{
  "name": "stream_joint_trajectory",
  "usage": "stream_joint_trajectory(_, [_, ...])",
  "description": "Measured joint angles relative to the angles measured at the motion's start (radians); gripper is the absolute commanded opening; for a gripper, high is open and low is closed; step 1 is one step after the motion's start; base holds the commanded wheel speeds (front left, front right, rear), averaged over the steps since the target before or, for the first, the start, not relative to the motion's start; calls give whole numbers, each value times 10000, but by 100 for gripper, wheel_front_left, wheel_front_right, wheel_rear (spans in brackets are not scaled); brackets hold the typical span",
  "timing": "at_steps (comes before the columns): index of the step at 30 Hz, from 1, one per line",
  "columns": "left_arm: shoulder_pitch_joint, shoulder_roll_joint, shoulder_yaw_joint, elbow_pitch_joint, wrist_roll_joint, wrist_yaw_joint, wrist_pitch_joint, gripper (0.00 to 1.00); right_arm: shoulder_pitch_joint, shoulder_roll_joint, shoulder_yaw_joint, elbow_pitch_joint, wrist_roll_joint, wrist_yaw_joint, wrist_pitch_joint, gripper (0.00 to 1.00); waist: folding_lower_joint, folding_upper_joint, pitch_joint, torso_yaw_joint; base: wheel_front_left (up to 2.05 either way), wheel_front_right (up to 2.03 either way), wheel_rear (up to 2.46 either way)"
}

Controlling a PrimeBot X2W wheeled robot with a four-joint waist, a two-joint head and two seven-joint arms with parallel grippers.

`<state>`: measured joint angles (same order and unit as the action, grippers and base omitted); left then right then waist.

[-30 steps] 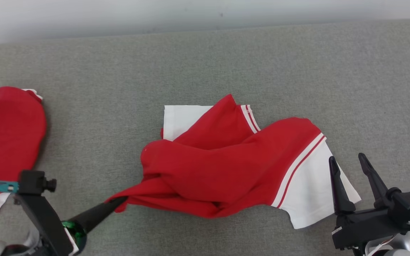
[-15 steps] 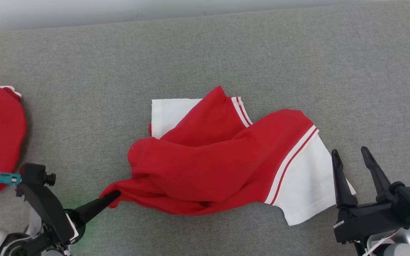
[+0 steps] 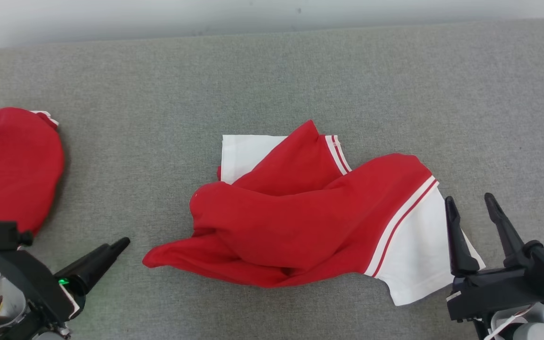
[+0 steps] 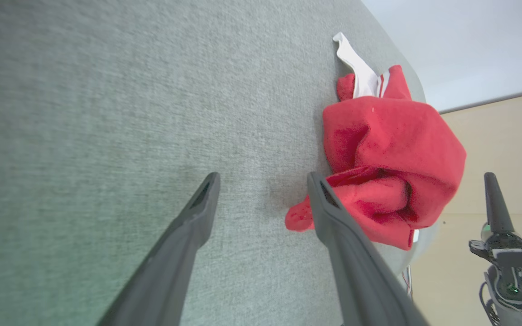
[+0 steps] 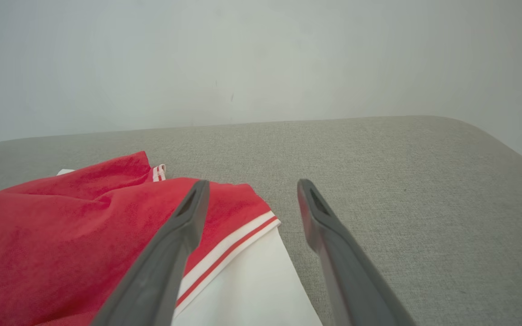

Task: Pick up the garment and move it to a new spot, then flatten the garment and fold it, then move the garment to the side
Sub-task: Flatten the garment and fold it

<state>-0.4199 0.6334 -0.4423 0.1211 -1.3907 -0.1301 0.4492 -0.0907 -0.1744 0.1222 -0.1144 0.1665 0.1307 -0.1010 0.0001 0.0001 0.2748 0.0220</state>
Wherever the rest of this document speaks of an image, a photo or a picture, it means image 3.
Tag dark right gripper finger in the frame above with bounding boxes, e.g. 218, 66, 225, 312
444, 196, 481, 278
484, 193, 528, 268

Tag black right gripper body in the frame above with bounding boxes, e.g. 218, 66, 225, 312
446, 263, 544, 323

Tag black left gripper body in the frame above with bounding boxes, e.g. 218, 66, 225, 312
0, 250, 86, 326

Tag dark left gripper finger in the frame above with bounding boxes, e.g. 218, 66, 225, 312
68, 240, 131, 296
54, 237, 130, 287

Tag red shorts with white hems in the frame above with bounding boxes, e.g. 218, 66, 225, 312
0, 107, 65, 284

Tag red and white long trousers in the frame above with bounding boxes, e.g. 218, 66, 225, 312
142, 119, 486, 306

